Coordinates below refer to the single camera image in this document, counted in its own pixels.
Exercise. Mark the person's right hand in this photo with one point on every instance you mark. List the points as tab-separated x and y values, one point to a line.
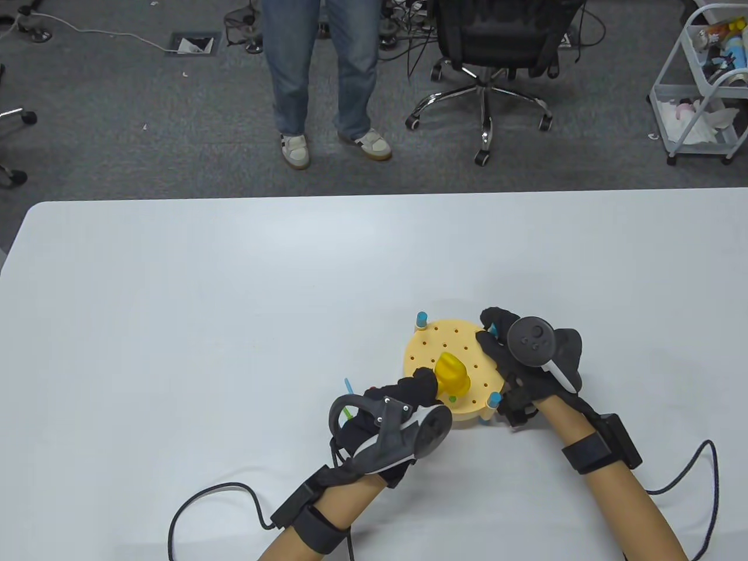
494	350

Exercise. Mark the person's left hand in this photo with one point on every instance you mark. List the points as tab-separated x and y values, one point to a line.
418	385

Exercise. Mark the yellow toy hammer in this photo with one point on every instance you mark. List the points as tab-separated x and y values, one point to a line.
453	377

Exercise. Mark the yellow round tap bench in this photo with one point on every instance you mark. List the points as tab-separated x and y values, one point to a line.
444	339

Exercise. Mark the person's left forearm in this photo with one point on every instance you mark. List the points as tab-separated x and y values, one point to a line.
339	508

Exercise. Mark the person's right forearm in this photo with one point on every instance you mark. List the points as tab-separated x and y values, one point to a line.
619	508

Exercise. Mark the colourful toy figure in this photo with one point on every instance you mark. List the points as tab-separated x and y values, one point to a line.
708	38

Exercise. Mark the grey right hand controller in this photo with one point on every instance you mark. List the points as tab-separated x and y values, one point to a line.
530	342

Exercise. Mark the grey hand controller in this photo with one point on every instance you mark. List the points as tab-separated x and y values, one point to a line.
530	342
432	429

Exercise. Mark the grey left hand controller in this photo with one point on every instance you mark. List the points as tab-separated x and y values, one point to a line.
432	429

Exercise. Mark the black office chair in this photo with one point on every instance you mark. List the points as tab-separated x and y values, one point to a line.
497	35

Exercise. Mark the white utility cart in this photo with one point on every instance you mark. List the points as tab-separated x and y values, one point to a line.
688	52

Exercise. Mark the black desk base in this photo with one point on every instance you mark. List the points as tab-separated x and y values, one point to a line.
254	45

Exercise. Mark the blue bottle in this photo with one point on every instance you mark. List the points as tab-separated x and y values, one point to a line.
739	55

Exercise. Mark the grey floor socket box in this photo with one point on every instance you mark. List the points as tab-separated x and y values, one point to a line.
193	45

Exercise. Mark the chrome chair base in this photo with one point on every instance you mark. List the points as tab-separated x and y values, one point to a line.
26	117

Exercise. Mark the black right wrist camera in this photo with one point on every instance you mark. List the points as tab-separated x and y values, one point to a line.
517	409

